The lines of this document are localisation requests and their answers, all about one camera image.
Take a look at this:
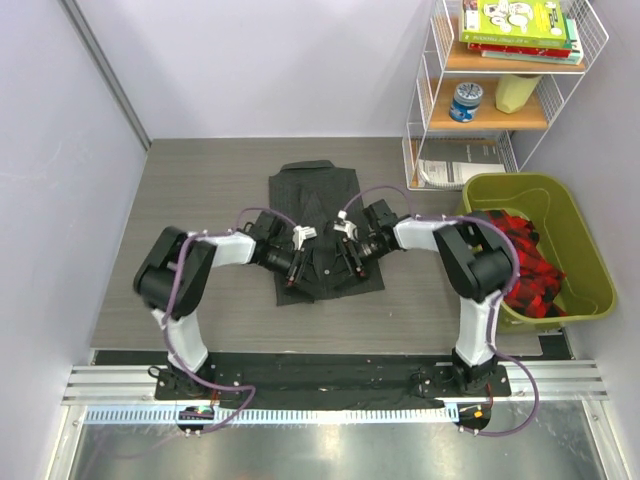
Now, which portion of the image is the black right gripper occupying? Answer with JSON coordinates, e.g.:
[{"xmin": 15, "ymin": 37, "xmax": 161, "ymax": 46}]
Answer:
[{"xmin": 329, "ymin": 235, "xmax": 394, "ymax": 291}]

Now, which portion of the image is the grey pinstriped long sleeve shirt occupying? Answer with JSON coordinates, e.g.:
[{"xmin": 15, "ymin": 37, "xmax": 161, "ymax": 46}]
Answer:
[{"xmin": 268, "ymin": 160, "xmax": 385, "ymax": 307}]

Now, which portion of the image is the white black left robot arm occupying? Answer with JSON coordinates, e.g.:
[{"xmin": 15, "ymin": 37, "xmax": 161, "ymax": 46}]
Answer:
[{"xmin": 133, "ymin": 207, "xmax": 317, "ymax": 399}]

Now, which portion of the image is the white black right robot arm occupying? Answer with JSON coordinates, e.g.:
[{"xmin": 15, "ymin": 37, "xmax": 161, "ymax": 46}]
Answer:
[{"xmin": 333, "ymin": 200, "xmax": 519, "ymax": 395}]

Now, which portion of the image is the grey booklet with papers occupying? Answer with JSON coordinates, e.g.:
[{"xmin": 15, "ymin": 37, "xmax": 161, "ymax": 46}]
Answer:
[{"xmin": 416, "ymin": 139, "xmax": 506, "ymax": 190}]

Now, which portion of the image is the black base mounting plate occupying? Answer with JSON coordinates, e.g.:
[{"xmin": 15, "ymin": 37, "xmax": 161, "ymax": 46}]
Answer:
[{"xmin": 147, "ymin": 353, "xmax": 512, "ymax": 411}]

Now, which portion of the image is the red black plaid shirt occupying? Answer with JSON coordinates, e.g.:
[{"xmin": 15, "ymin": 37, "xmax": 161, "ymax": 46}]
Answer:
[{"xmin": 486, "ymin": 210, "xmax": 567, "ymax": 318}]

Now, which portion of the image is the blue white tin can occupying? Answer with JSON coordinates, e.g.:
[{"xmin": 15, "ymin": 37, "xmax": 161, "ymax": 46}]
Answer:
[{"xmin": 449, "ymin": 82, "xmax": 484, "ymax": 123}]

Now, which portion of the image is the pale yellow faceted vase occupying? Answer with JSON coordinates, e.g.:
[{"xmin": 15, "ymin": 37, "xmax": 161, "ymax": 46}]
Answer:
[{"xmin": 495, "ymin": 74, "xmax": 542, "ymax": 114}]

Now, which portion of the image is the olive green plastic bin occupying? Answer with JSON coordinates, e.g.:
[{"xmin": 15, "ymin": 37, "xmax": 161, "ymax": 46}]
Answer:
[{"xmin": 456, "ymin": 173, "xmax": 616, "ymax": 334}]

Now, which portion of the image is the red book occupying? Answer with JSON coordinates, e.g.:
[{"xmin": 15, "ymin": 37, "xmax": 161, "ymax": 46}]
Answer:
[{"xmin": 467, "ymin": 43, "xmax": 573, "ymax": 59}]

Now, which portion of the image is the green board game box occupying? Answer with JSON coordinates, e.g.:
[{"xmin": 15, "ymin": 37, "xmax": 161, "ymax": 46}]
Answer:
[{"xmin": 458, "ymin": 0, "xmax": 568, "ymax": 49}]

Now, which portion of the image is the teal book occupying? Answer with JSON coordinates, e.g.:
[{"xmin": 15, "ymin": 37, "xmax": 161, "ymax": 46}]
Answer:
[{"xmin": 469, "ymin": 19, "xmax": 584, "ymax": 65}]

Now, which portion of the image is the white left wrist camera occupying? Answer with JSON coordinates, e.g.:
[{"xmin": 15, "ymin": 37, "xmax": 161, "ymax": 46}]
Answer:
[{"xmin": 292, "ymin": 225, "xmax": 317, "ymax": 250}]

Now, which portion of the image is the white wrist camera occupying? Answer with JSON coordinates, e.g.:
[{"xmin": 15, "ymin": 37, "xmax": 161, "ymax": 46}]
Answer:
[
  {"xmin": 292, "ymin": 225, "xmax": 317, "ymax": 250},
  {"xmin": 333, "ymin": 210, "xmax": 358, "ymax": 241}
]

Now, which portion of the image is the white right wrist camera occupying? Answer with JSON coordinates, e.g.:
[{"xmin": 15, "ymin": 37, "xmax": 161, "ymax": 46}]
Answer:
[{"xmin": 333, "ymin": 210, "xmax": 358, "ymax": 241}]

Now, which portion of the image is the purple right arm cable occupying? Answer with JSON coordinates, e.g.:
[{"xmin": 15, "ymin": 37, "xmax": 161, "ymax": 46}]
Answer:
[{"xmin": 343, "ymin": 185, "xmax": 541, "ymax": 437}]

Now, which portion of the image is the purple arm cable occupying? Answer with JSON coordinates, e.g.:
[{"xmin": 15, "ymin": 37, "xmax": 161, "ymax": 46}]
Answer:
[
  {"xmin": 343, "ymin": 185, "xmax": 541, "ymax": 437},
  {"xmin": 162, "ymin": 205, "xmax": 304, "ymax": 436}
]

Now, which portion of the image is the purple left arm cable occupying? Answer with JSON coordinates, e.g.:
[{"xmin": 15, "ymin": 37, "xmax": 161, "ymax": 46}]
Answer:
[{"xmin": 162, "ymin": 205, "xmax": 304, "ymax": 436}]

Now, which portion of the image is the perforated cable duct strip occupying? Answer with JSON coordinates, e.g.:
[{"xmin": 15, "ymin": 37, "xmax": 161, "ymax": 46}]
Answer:
[{"xmin": 84, "ymin": 403, "xmax": 459, "ymax": 426}]

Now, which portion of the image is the white wire shelf rack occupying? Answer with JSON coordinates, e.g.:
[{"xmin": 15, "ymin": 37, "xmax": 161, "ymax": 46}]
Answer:
[{"xmin": 402, "ymin": 1, "xmax": 608, "ymax": 190}]

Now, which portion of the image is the aluminium extrusion rail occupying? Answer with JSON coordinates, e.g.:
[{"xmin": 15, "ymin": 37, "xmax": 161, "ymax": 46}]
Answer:
[{"xmin": 62, "ymin": 360, "xmax": 609, "ymax": 405}]

